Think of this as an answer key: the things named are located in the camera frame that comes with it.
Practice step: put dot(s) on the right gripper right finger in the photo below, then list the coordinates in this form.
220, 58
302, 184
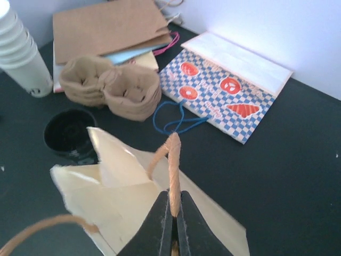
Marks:
193, 233

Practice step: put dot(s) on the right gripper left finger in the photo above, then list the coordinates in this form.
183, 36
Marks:
154, 237

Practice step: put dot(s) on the cream paper bag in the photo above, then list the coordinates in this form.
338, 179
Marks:
110, 200

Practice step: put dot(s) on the blue checkered bakery bag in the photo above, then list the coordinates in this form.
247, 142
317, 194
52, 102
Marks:
223, 84

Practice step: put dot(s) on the brown kraft paper bag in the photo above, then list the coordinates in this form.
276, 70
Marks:
108, 27

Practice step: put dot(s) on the left white cup stack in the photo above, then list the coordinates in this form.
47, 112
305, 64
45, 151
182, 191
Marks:
20, 57

